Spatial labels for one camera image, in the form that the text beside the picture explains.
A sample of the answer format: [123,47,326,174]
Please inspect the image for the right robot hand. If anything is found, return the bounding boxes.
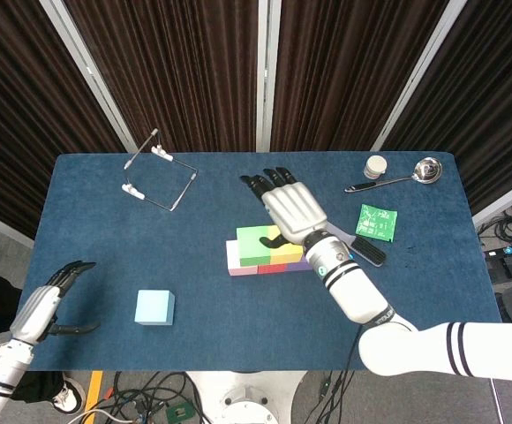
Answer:
[239,166,329,249]

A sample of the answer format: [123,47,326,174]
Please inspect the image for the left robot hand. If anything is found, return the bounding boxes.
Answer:
[8,260,102,345]

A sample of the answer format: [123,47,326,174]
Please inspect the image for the yellow cube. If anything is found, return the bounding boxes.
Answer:
[267,224,306,265]

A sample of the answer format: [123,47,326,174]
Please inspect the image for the green cube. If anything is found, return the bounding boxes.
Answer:
[236,224,279,268]

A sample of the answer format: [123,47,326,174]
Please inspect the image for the pink white cube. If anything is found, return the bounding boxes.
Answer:
[225,239,260,277]

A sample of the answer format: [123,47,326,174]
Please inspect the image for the light blue cube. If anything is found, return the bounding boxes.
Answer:
[133,289,177,327]

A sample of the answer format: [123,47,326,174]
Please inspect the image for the green sachet packet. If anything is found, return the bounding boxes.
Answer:
[354,203,399,243]

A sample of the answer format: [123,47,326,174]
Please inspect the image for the grey brush black bristles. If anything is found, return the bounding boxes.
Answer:
[324,223,388,268]

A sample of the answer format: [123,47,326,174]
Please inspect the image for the small white jar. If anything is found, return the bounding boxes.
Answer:
[363,155,388,179]

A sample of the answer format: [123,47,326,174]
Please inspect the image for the yellow floor tape strip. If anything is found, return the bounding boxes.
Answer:
[83,370,105,414]

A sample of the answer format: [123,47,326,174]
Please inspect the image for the blue fabric table mat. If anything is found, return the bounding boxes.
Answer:
[2,152,512,372]

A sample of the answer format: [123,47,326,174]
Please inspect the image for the dark brown curtain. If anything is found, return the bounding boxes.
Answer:
[64,0,260,154]
[0,0,127,238]
[381,0,512,213]
[269,0,451,154]

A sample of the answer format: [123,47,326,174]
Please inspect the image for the small green box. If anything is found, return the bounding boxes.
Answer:
[164,402,194,424]

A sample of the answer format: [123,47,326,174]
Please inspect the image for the black power strip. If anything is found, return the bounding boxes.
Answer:
[483,245,512,282]

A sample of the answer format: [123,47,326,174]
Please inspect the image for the tangled black floor cables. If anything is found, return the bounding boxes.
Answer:
[103,370,207,424]
[478,201,512,248]

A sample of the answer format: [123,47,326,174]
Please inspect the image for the metal ladle black handle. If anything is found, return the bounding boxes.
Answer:
[343,157,444,193]

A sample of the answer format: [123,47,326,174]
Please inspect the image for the white partition frame post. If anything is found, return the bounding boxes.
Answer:
[257,0,282,154]
[38,0,139,154]
[369,0,468,152]

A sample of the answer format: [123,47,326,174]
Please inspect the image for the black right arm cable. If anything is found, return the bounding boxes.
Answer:
[326,324,365,424]

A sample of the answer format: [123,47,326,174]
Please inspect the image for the metal wire stand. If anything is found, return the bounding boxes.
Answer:
[120,127,199,212]

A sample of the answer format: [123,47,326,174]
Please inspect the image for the black cable green plug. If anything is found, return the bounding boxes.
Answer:
[315,370,357,424]

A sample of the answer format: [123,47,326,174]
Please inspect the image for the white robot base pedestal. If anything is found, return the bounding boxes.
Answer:
[184,370,306,424]

